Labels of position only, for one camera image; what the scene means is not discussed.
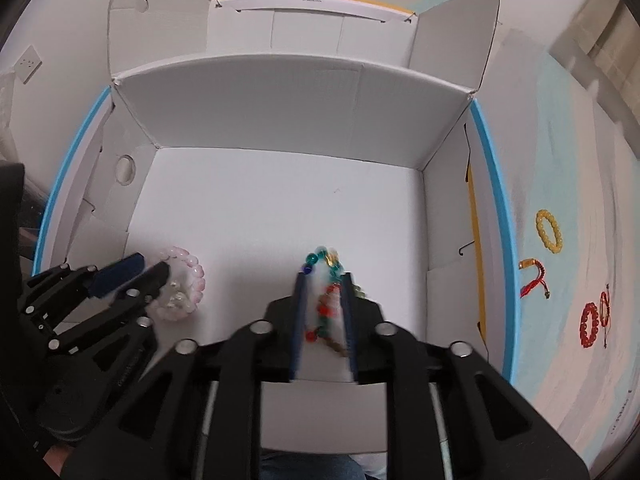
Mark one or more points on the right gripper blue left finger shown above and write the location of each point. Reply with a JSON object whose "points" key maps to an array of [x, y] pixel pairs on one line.
{"points": [[299, 306]]}

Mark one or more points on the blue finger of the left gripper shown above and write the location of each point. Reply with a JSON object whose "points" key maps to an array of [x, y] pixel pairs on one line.
{"points": [[140, 291], [115, 275]]}

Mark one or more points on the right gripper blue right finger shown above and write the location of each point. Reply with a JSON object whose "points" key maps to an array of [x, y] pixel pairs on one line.
{"points": [[347, 298]]}

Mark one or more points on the red string bracelet gold tube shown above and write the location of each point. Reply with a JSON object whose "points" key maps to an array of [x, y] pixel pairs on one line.
{"points": [[538, 281]]}

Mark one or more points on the blue jeans leg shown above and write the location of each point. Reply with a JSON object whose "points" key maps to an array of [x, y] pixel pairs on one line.
{"points": [[285, 465]]}

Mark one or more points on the white cardboard box blue trim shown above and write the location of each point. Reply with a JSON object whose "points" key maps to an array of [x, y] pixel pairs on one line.
{"points": [[251, 132]]}

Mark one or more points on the striped pastel bed sheet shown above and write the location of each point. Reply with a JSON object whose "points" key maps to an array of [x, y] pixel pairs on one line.
{"points": [[537, 169]]}

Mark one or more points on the beige curtain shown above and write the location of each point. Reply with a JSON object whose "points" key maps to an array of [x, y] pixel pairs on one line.
{"points": [[600, 49]]}

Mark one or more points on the white wall socket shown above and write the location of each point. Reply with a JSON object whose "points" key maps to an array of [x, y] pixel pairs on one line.
{"points": [[27, 64]]}

